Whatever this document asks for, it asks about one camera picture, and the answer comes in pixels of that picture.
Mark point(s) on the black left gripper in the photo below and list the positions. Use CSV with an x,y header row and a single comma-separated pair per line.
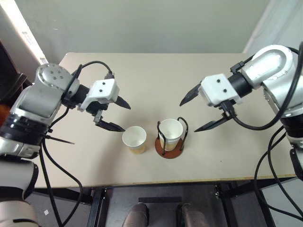
x,y
97,108

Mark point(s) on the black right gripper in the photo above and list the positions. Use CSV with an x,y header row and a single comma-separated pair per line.
x,y
228,110

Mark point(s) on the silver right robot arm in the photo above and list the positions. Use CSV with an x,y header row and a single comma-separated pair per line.
x,y
272,68

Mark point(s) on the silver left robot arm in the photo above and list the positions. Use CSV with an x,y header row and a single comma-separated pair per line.
x,y
42,99

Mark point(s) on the white paper cup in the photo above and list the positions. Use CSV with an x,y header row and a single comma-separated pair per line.
x,y
171,128
133,138

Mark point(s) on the dark rounded shape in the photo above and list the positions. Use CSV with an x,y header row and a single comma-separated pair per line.
x,y
137,216

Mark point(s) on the dark brown furniture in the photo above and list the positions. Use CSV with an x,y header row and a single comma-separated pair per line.
x,y
9,78

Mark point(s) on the small white floor sticker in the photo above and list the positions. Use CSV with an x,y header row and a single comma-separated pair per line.
x,y
46,212

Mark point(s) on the white panel with label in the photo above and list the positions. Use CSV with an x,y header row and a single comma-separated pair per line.
x,y
23,30

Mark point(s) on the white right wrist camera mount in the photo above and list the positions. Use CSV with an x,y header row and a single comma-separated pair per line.
x,y
217,89

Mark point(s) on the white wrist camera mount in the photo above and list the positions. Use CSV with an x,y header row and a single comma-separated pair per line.
x,y
104,91
217,89

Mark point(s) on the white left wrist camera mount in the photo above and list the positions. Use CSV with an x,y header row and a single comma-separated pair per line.
x,y
104,91

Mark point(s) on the black metal table frame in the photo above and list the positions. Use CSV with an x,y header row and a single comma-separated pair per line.
x,y
95,205

